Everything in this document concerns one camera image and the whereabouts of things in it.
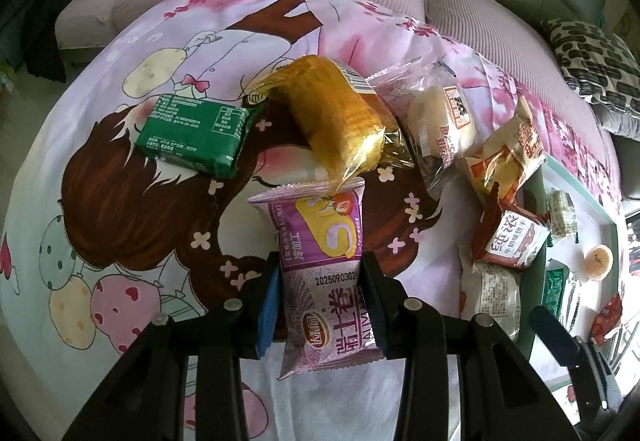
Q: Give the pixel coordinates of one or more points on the golden yellow cake packet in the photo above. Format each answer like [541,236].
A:
[335,116]

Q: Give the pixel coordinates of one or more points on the teal cardboard box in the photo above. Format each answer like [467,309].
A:
[592,231]

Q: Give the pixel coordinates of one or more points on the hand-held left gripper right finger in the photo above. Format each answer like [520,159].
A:
[372,311]

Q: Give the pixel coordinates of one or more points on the cream orange snack packet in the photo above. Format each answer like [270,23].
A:
[505,156]

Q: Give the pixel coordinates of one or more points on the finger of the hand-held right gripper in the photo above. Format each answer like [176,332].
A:
[550,328]

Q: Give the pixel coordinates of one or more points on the cream white snack packet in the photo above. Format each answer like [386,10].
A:
[492,301]

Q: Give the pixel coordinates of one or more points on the purple swiss roll packet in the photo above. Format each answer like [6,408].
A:
[325,271]

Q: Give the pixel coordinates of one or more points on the red white biscuit packet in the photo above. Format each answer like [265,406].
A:
[510,236]

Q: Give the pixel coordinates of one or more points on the black white patterned pillow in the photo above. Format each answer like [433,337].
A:
[595,61]

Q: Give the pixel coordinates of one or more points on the dark clothing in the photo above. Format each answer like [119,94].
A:
[65,6]

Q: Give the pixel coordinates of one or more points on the orange jelly cup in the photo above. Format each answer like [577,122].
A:
[597,261]

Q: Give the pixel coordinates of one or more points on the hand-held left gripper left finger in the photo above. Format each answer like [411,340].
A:
[267,316]

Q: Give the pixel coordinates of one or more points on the grey pillow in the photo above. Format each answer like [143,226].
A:
[620,121]

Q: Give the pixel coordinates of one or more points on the pink printed blanket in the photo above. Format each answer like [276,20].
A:
[125,196]

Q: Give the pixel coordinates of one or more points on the red flower-print snack packet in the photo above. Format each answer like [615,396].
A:
[607,321]

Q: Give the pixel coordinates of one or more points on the green snack packet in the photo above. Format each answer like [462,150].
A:
[195,136]
[555,286]

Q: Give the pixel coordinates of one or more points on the clear-wrapped white bun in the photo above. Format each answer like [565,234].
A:
[440,121]

